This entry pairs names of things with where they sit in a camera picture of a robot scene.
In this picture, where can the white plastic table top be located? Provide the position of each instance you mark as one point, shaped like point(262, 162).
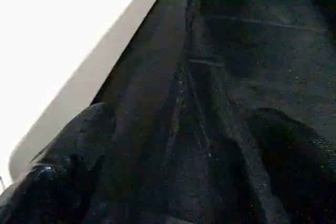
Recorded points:
point(63, 40)

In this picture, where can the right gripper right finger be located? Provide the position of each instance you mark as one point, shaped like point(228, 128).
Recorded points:
point(299, 171)

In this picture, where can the black plastic mat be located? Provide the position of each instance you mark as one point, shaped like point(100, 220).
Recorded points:
point(236, 77)

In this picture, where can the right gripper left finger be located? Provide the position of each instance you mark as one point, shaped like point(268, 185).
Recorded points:
point(58, 177)

